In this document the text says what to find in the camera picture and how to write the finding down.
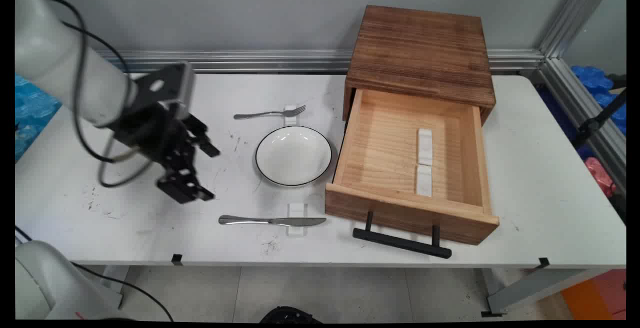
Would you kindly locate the black stand pole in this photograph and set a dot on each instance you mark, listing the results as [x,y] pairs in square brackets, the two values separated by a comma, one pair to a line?
[597,121]

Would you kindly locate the light blue bubble wrap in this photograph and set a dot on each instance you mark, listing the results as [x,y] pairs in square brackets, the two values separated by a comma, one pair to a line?
[32,108]

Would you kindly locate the grey table leg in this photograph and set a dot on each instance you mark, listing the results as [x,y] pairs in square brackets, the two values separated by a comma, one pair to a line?
[114,280]
[540,290]

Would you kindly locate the silver metal knife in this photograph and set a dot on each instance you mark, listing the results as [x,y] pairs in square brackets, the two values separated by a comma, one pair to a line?
[250,220]

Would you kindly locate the black table edge clip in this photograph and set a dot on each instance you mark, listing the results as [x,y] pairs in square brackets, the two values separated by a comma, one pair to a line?
[544,263]
[177,259]

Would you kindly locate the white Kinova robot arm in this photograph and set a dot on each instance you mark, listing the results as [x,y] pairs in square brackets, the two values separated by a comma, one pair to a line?
[60,63]

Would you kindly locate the aluminium frame post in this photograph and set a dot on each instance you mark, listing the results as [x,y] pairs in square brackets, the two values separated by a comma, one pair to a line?
[575,16]

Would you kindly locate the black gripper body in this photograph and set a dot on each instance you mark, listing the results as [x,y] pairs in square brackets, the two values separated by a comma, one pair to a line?
[150,133]

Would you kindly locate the blue plastic packaging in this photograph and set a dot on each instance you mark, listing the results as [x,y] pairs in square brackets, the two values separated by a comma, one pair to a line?
[592,81]

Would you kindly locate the silver metal fork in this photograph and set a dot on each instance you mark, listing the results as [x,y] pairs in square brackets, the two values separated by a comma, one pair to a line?
[265,114]

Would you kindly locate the orange box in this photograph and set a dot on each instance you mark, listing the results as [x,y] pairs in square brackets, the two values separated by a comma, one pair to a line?
[597,295]

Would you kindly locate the pink plastic bag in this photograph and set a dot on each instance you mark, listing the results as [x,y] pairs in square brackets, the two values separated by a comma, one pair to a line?
[600,175]

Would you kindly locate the black round object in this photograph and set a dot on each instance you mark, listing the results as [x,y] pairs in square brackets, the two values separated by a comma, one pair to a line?
[290,315]

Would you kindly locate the slanted aluminium frame rail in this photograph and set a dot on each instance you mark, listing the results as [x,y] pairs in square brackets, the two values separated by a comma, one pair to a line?
[580,108]

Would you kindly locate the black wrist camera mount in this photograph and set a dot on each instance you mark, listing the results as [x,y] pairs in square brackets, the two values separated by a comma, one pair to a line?
[170,86]

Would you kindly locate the dark wooden cabinet shell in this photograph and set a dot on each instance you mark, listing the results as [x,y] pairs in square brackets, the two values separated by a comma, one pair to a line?
[420,48]

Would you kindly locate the horizontal aluminium frame rail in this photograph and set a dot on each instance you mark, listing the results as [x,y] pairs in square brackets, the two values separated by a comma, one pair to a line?
[250,61]

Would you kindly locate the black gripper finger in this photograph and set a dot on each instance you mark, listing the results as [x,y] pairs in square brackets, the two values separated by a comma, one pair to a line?
[202,138]
[182,188]

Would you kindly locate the white cutlery rest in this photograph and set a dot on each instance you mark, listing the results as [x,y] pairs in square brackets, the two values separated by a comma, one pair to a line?
[425,146]
[290,121]
[424,182]
[296,209]

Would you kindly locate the white plate with black rim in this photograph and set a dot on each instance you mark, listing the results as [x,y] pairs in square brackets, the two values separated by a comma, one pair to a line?
[293,156]

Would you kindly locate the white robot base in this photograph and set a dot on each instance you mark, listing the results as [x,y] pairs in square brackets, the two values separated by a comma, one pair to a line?
[45,283]

